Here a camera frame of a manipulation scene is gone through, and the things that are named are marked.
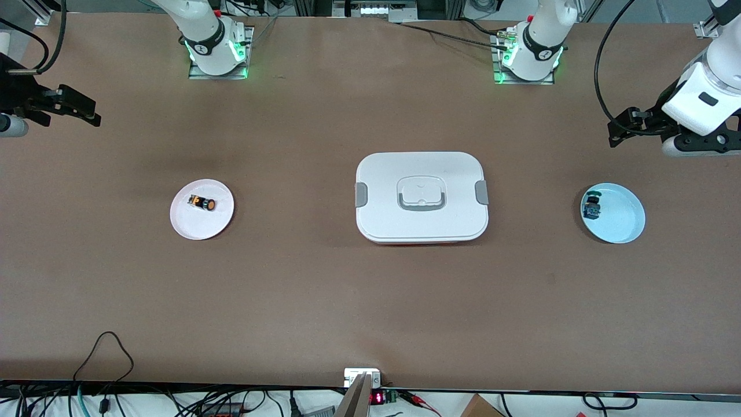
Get small white box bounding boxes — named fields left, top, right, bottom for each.
left=344, top=368, right=381, bottom=387

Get light blue round plate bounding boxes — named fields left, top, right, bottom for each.
left=580, top=182, right=646, bottom=244

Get pink round plate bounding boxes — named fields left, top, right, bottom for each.
left=170, top=179, right=235, bottom=240

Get white power strip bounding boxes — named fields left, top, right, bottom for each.
left=333, top=0, right=419, bottom=24

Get brown cardboard piece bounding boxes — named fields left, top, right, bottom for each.
left=460, top=394, right=505, bottom=417

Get red black clip leads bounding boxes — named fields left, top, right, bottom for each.
left=399, top=391, right=442, bottom=417

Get aluminium profile bar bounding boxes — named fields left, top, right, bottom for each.
left=335, top=374, right=372, bottom=417

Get green blue switch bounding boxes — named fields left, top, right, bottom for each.
left=583, top=190, right=603, bottom=221

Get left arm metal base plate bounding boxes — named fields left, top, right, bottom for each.
left=492, top=29, right=556, bottom=86

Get black cable to base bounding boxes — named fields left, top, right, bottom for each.
left=394, top=19, right=513, bottom=52

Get thin grey cable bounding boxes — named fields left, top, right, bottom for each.
left=250, top=16, right=278, bottom=46

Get white lunch box grey handle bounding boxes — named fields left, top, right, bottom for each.
left=354, top=152, right=490, bottom=245

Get thin black looped cable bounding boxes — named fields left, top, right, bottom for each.
left=72, top=331, right=135, bottom=383

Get black flat cable loop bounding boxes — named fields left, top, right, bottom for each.
left=582, top=393, right=639, bottom=411

